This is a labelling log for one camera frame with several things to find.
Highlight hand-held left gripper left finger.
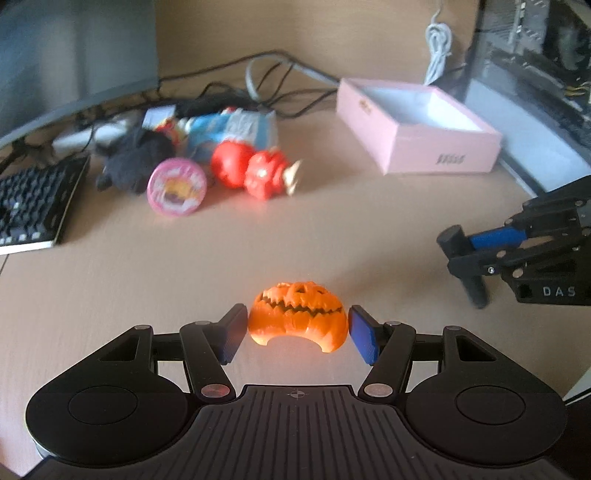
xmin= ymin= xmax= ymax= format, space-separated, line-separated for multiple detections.
xmin=95 ymin=303 xmax=248 ymax=403

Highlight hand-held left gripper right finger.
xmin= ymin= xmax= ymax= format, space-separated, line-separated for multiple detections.
xmin=348 ymin=305 xmax=500 ymax=403

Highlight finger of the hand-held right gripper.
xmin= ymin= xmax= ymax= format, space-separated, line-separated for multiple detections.
xmin=448 ymin=253 xmax=511 ymax=309
xmin=438 ymin=224 xmax=527 ymax=257

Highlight orange pumpkin toy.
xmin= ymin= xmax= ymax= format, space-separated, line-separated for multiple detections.
xmin=248 ymin=281 xmax=348 ymax=353

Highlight pink box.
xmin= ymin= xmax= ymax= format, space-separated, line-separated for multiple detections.
xmin=336 ymin=78 xmax=503 ymax=175

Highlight red figurine toy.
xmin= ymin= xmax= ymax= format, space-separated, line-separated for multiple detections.
xmin=243 ymin=148 xmax=304 ymax=200

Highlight red ball toy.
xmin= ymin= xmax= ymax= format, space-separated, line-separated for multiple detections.
xmin=211 ymin=141 xmax=256 ymax=189

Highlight black plush toy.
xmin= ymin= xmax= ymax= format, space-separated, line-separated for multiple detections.
xmin=96 ymin=127 xmax=174 ymax=197

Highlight blue packet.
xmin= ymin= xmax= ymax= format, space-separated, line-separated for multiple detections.
xmin=185 ymin=109 xmax=280 ymax=160

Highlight wooden desktop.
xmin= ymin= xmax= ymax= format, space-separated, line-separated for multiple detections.
xmin=0 ymin=69 xmax=591 ymax=480

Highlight pink round tin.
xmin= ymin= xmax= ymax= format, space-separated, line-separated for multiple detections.
xmin=147 ymin=157 xmax=206 ymax=217

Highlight computer case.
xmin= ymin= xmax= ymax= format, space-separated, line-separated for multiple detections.
xmin=434 ymin=0 xmax=591 ymax=197

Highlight small red white toy figure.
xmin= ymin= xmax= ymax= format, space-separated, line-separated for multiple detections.
xmin=157 ymin=117 xmax=191 ymax=149

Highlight small colourful card box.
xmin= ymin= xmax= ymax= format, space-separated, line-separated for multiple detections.
xmin=143 ymin=106 xmax=178 ymax=131

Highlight black keyboard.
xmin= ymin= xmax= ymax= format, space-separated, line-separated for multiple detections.
xmin=0 ymin=156 xmax=91 ymax=256

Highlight white power strip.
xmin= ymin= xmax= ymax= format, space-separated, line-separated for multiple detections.
xmin=51 ymin=115 xmax=139 ymax=152

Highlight computer monitor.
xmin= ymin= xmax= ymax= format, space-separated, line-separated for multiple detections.
xmin=0 ymin=0 xmax=160 ymax=149

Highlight white cable bundle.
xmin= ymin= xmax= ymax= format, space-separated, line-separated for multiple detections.
xmin=423 ymin=8 xmax=454 ymax=86

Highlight black cables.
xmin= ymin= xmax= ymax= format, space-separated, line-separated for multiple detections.
xmin=74 ymin=51 xmax=342 ymax=121

